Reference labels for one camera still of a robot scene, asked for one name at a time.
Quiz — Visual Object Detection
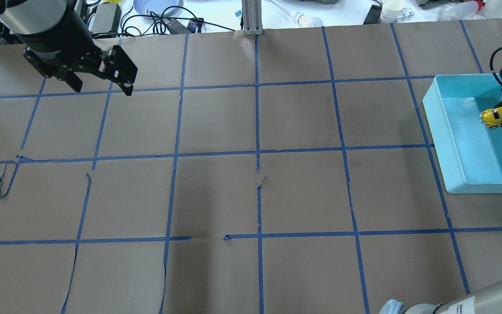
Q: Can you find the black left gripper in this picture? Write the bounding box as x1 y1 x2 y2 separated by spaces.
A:
23 9 138 97

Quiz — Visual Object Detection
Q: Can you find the yellow beetle toy car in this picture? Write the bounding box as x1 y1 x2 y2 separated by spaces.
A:
479 106 502 130

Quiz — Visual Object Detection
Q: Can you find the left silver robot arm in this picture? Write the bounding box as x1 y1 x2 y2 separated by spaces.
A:
0 0 138 97

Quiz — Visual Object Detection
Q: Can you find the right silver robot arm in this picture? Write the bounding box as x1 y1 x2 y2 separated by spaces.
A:
381 70 502 314

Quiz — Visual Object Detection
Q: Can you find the turquoise plastic bin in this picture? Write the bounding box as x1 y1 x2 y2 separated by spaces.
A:
423 74 502 194

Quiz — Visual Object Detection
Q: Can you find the black power adapter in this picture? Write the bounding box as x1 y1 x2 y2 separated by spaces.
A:
89 2 121 38

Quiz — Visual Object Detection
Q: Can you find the blue plastic plate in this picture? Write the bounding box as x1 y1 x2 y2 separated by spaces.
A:
132 0 183 17

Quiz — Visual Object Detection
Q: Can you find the paper cup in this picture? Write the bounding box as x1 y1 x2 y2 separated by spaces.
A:
379 0 406 24

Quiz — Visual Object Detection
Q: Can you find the aluminium frame post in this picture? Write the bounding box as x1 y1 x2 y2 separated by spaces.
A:
241 0 264 37

